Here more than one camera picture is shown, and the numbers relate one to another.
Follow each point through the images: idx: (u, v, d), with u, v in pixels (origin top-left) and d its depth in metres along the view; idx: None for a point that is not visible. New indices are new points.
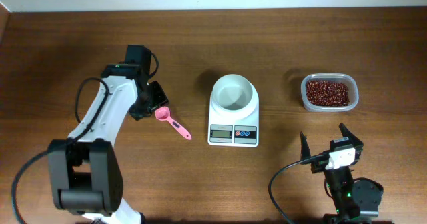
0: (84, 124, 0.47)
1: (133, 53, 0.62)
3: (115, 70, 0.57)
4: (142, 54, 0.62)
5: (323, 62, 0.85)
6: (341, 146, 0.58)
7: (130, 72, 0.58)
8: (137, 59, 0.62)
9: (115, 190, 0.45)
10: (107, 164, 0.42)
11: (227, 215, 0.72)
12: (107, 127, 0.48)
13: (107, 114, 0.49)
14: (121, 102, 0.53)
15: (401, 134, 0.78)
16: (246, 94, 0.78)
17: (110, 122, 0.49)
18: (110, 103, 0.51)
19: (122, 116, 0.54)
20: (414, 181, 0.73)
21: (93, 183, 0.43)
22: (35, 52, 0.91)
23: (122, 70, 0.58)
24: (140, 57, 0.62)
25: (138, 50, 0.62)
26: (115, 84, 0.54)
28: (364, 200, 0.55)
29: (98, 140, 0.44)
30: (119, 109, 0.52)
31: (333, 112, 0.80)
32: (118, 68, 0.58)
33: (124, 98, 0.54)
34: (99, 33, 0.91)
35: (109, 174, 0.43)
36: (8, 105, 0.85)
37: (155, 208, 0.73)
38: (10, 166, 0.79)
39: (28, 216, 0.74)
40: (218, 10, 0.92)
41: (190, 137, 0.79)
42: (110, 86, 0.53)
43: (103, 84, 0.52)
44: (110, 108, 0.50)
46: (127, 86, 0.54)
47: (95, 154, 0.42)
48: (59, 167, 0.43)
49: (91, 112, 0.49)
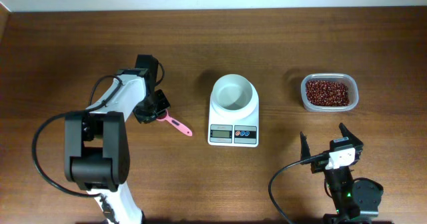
0: (99, 102, 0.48)
1: (143, 59, 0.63)
3: (125, 70, 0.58)
4: (151, 60, 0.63)
5: (323, 62, 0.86)
6: (341, 146, 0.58)
7: (139, 72, 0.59)
8: (145, 65, 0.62)
9: (123, 162, 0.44)
10: (119, 133, 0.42)
11: (227, 215, 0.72)
12: (119, 106, 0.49)
13: (120, 98, 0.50)
14: (132, 93, 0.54)
15: (401, 134, 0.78)
16: (246, 94, 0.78)
17: (121, 105, 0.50)
18: (123, 90, 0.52)
19: (131, 107, 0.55)
20: (414, 181, 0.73)
21: (104, 150, 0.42)
22: (35, 52, 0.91)
23: (131, 70, 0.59)
24: (150, 62, 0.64)
25: (148, 57, 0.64)
26: (127, 78, 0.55)
28: (365, 200, 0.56)
29: (112, 112, 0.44)
30: (129, 98, 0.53)
31: (333, 112, 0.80)
32: (128, 70, 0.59)
33: (135, 90, 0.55)
34: (99, 33, 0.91)
35: (121, 144, 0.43)
36: (8, 105, 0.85)
37: (155, 208, 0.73)
38: (10, 166, 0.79)
39: (28, 216, 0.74)
40: (218, 10, 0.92)
41: (190, 134, 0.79)
42: (123, 78, 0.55)
43: (115, 77, 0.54)
44: (123, 92, 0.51)
46: (137, 81, 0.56)
47: (109, 122, 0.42)
48: (73, 136, 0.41)
49: (105, 96, 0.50)
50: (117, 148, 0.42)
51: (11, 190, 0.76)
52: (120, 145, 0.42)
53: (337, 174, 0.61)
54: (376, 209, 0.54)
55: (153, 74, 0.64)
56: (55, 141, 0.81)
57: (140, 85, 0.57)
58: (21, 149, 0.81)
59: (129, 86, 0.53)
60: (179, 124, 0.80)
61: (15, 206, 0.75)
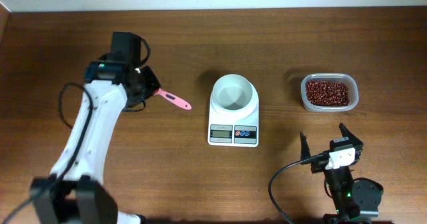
0: (69, 154, 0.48)
1: (119, 43, 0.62)
3: (103, 65, 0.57)
4: (129, 43, 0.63)
5: (323, 62, 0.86)
6: (341, 146, 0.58)
7: (119, 66, 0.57)
8: (123, 49, 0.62)
9: (107, 216, 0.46)
10: (95, 204, 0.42)
11: (227, 215, 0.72)
12: (93, 154, 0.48)
13: (92, 140, 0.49)
14: (106, 120, 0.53)
15: (401, 134, 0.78)
16: (245, 94, 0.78)
17: (95, 149, 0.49)
18: (95, 124, 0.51)
19: (109, 131, 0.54)
20: (414, 181, 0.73)
21: (83, 218, 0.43)
22: (35, 52, 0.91)
23: (110, 64, 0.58)
24: (127, 44, 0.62)
25: (126, 39, 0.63)
26: (99, 96, 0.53)
28: (365, 201, 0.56)
29: (84, 178, 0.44)
30: (104, 128, 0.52)
31: (333, 112, 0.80)
32: (106, 64, 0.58)
33: (109, 114, 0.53)
34: (99, 33, 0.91)
35: (100, 210, 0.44)
36: (9, 106, 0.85)
37: (155, 208, 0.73)
38: (9, 166, 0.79)
39: (28, 216, 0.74)
40: (218, 10, 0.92)
41: (187, 107, 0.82)
42: (95, 103, 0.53)
43: (87, 100, 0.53)
44: (94, 132, 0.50)
46: (111, 100, 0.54)
47: (81, 197, 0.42)
48: (46, 209, 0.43)
49: (76, 140, 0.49)
50: (96, 216, 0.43)
51: (11, 190, 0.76)
52: (99, 212, 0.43)
53: (337, 172, 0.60)
54: (376, 209, 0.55)
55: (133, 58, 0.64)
56: (55, 142, 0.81)
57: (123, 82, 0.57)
58: (21, 149, 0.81)
59: (103, 110, 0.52)
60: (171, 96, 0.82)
61: (14, 206, 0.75)
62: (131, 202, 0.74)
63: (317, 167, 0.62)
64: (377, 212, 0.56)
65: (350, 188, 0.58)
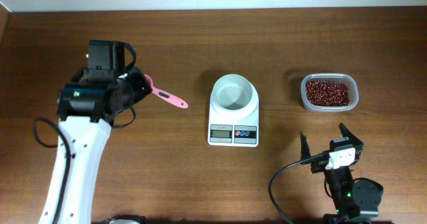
0: (49, 215, 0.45)
1: (99, 58, 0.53)
3: (79, 90, 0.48)
4: (110, 58, 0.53)
5: (323, 62, 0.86)
6: (341, 147, 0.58)
7: (99, 90, 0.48)
8: (103, 65, 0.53)
9: None
10: None
11: (227, 215, 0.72)
12: (73, 215, 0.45)
13: (72, 198, 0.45)
14: (89, 168, 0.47)
15: (401, 134, 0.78)
16: (246, 94, 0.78)
17: (75, 208, 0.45)
18: (73, 178, 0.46)
19: (95, 174, 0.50)
20: (414, 181, 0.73)
21: None
22: (35, 52, 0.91)
23: (87, 88, 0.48)
24: (107, 61, 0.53)
25: (105, 53, 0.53)
26: (77, 140, 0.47)
28: (365, 200, 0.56)
29: None
30: (87, 178, 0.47)
31: (333, 112, 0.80)
32: (82, 87, 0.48)
33: (91, 160, 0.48)
34: (99, 33, 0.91)
35: None
36: (9, 105, 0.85)
37: (155, 208, 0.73)
38: (9, 166, 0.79)
39: (28, 216, 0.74)
40: (218, 10, 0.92)
41: (184, 106, 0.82)
42: (73, 149, 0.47)
43: (63, 148, 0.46)
44: (73, 190, 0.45)
46: (91, 146, 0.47)
47: None
48: None
49: (53, 198, 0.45)
50: None
51: (11, 190, 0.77)
52: None
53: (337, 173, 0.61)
54: (376, 209, 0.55)
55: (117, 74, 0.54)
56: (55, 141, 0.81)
57: (105, 109, 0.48)
58: (20, 148, 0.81)
59: (81, 159, 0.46)
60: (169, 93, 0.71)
61: (14, 205, 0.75)
62: (131, 202, 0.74)
63: (317, 167, 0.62)
64: (377, 212, 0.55)
65: (350, 187, 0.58)
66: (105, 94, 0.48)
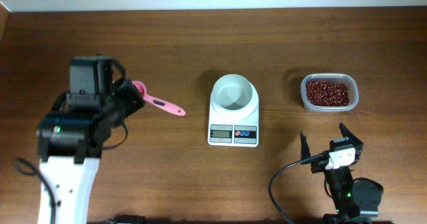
0: None
1: (82, 80, 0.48)
3: (59, 124, 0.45)
4: (94, 80, 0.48)
5: (323, 62, 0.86)
6: (340, 146, 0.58)
7: (82, 123, 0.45)
8: (87, 88, 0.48)
9: None
10: None
11: (227, 215, 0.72)
12: None
13: None
14: (76, 212, 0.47)
15: (401, 134, 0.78)
16: (246, 94, 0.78)
17: None
18: None
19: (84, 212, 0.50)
20: (414, 182, 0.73)
21: None
22: (35, 52, 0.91)
23: (69, 120, 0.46)
24: (91, 82, 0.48)
25: (89, 74, 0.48)
26: (63, 186, 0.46)
28: (365, 200, 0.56)
29: None
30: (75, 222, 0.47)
31: (333, 112, 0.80)
32: (64, 120, 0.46)
33: (79, 204, 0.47)
34: (99, 33, 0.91)
35: None
36: (9, 105, 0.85)
37: (155, 208, 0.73)
38: (9, 166, 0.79)
39: (29, 216, 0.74)
40: (218, 10, 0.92)
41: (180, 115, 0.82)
42: (58, 196, 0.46)
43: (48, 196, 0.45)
44: None
46: (77, 191, 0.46)
47: None
48: None
49: None
50: None
51: (11, 190, 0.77)
52: None
53: (338, 174, 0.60)
54: (375, 209, 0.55)
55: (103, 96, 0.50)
56: None
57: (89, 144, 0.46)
58: None
59: (68, 206, 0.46)
60: (167, 102, 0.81)
61: (15, 206, 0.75)
62: (131, 202, 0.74)
63: (317, 167, 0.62)
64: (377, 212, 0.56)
65: (350, 187, 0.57)
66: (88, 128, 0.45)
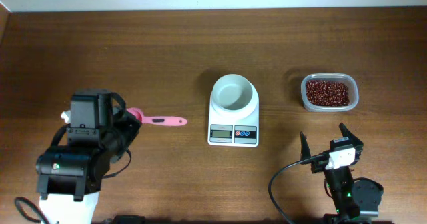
0: None
1: (83, 115, 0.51)
3: (59, 160, 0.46)
4: (95, 114, 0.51)
5: (323, 62, 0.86)
6: (341, 146, 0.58)
7: (83, 157, 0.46)
8: (87, 122, 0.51)
9: None
10: None
11: (227, 215, 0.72)
12: None
13: None
14: None
15: (401, 134, 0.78)
16: (246, 94, 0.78)
17: None
18: None
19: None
20: (414, 181, 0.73)
21: None
22: (35, 52, 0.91)
23: (69, 156, 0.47)
24: (91, 117, 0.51)
25: (90, 109, 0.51)
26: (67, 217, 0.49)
28: (365, 201, 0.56)
29: None
30: None
31: (333, 112, 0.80)
32: (63, 156, 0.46)
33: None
34: (99, 33, 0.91)
35: None
36: (9, 105, 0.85)
37: (155, 208, 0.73)
38: (9, 166, 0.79)
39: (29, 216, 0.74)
40: (218, 10, 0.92)
41: (180, 116, 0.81)
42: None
43: None
44: None
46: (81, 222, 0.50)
47: None
48: None
49: None
50: None
51: (11, 190, 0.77)
52: None
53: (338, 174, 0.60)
54: (376, 209, 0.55)
55: (103, 130, 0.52)
56: None
57: (89, 180, 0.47)
58: (21, 149, 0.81)
59: None
60: (166, 118, 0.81)
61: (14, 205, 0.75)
62: (131, 202, 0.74)
63: (317, 167, 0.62)
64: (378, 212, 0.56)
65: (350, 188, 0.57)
66: (89, 162, 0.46)
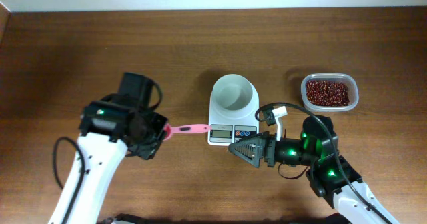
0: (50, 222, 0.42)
1: (128, 86, 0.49)
3: (103, 107, 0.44)
4: (139, 88, 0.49)
5: (323, 62, 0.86)
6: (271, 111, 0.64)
7: (123, 110, 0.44)
8: (131, 93, 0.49)
9: None
10: None
11: (227, 215, 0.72)
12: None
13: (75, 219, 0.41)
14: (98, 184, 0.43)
15: (401, 134, 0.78)
16: (245, 93, 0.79)
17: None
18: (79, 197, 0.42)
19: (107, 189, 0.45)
20: (414, 181, 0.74)
21: None
22: (35, 52, 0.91)
23: (112, 106, 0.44)
24: (135, 89, 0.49)
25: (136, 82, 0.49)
26: (97, 154, 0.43)
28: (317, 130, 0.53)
29: None
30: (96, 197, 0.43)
31: (333, 112, 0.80)
32: (107, 105, 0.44)
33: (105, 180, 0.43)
34: (99, 33, 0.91)
35: None
36: (9, 106, 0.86)
37: (156, 208, 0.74)
38: (9, 166, 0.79)
39: (29, 216, 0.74)
40: (218, 10, 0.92)
41: (205, 128, 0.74)
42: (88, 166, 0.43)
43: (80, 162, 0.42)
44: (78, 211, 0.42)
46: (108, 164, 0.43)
47: None
48: None
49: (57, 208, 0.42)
50: None
51: (11, 190, 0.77)
52: None
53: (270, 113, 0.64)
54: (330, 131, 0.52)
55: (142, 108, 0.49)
56: (55, 140, 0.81)
57: (126, 131, 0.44)
58: (20, 149, 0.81)
59: (95, 176, 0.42)
60: (191, 126, 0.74)
61: (15, 206, 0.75)
62: (131, 202, 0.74)
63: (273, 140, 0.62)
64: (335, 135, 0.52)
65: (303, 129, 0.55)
66: (129, 116, 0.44)
